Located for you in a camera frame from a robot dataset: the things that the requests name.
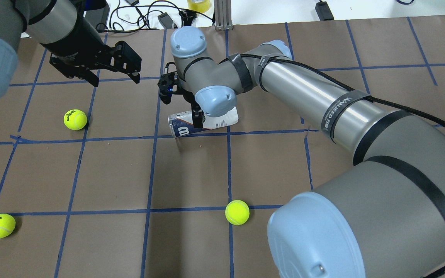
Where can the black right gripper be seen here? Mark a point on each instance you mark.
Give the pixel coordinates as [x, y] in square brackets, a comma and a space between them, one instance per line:
[187, 97]

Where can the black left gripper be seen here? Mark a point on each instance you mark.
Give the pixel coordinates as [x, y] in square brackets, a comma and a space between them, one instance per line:
[72, 41]

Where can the white tennis ball can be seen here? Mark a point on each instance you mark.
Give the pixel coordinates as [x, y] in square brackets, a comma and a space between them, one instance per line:
[182, 123]

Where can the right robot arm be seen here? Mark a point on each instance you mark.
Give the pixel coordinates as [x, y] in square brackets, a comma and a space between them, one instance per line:
[379, 209]

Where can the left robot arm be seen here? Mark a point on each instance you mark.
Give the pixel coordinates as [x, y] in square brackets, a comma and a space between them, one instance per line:
[60, 27]

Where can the tennis ball near screen-right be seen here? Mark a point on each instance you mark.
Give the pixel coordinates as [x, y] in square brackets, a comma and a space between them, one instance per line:
[75, 119]

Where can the tennis ball centre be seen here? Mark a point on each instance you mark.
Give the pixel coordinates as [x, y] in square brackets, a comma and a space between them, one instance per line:
[237, 212]

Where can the black power brick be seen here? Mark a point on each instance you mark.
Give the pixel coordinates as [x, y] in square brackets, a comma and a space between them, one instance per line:
[96, 13]

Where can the yellow tape roll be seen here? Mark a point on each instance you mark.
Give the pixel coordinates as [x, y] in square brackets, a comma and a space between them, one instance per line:
[200, 6]

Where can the black power adapter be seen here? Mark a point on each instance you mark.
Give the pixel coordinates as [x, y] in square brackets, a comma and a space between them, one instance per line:
[323, 11]

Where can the aluminium profile post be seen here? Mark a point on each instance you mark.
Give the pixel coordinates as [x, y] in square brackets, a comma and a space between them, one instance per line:
[223, 15]

